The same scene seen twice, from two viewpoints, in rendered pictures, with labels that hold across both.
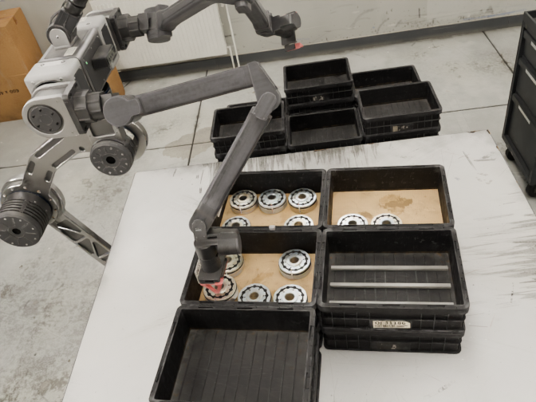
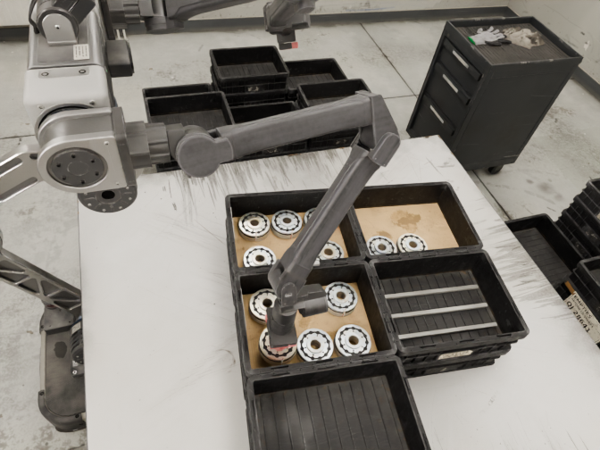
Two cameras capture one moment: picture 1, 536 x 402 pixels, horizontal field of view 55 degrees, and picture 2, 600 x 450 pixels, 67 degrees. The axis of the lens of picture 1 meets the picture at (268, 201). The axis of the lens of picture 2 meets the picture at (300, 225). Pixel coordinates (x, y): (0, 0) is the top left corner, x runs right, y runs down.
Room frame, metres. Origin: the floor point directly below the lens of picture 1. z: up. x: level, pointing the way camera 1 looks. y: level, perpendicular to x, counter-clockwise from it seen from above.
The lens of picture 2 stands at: (0.58, 0.50, 2.02)
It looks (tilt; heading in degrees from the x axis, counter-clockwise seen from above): 50 degrees down; 325
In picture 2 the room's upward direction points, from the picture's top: 10 degrees clockwise
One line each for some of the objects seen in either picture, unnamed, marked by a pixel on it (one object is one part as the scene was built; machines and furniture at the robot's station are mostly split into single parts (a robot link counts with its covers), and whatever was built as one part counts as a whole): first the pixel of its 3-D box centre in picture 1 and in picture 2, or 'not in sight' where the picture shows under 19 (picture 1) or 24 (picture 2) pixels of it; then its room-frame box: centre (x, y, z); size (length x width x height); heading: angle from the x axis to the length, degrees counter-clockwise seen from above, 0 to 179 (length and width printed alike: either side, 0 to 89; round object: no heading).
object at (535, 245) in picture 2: not in sight; (535, 261); (1.13, -1.37, 0.26); 0.40 x 0.30 x 0.23; 172
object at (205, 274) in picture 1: (210, 261); (282, 320); (1.01, 0.20, 1.01); 0.10 x 0.07 x 0.07; 165
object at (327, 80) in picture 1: (320, 105); (247, 95); (2.73, -0.44, 0.37); 0.40 x 0.30 x 0.45; 82
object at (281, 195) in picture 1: (272, 198); (287, 221); (1.40, -0.02, 0.86); 0.10 x 0.10 x 0.01
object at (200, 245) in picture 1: (207, 246); (287, 309); (1.01, 0.19, 1.08); 0.07 x 0.06 x 0.07; 81
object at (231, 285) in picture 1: (219, 287); (278, 342); (1.01, 0.20, 0.89); 0.10 x 0.10 x 0.01
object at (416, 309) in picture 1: (388, 267); (445, 297); (0.94, -0.30, 0.92); 0.40 x 0.30 x 0.02; 74
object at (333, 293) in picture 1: (388, 278); (438, 306); (0.94, -0.30, 0.87); 0.40 x 0.30 x 0.11; 74
